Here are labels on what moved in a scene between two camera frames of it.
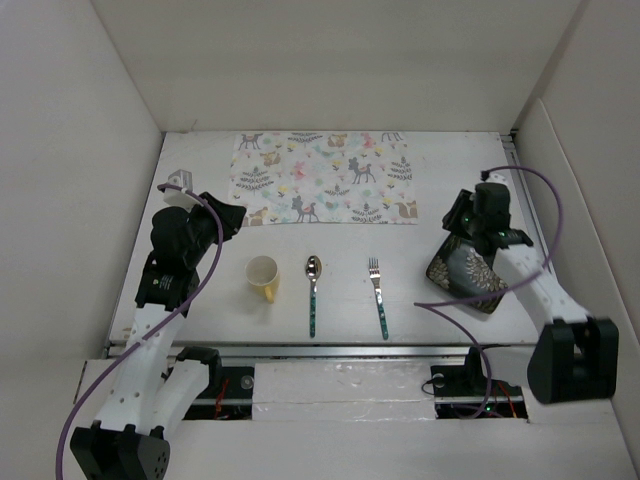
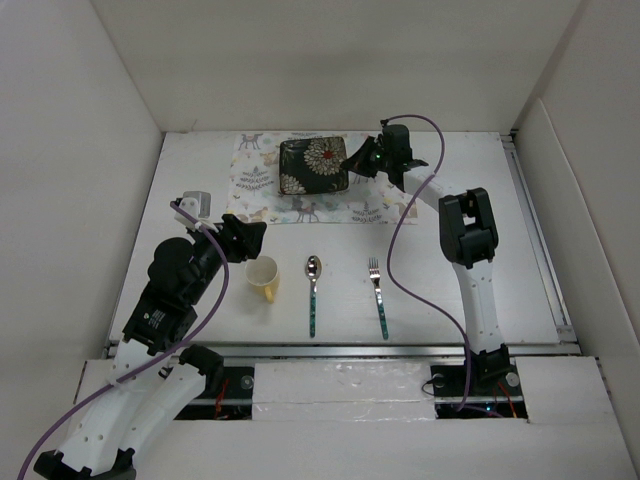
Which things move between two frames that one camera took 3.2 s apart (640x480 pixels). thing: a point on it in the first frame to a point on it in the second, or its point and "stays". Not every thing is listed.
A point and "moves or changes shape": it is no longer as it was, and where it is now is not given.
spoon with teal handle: (313, 270) stays
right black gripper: (451, 218) to (358, 160)
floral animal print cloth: (324, 177) stays
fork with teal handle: (375, 273) stays
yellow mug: (262, 272) stays
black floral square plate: (459, 268) moves or changes shape
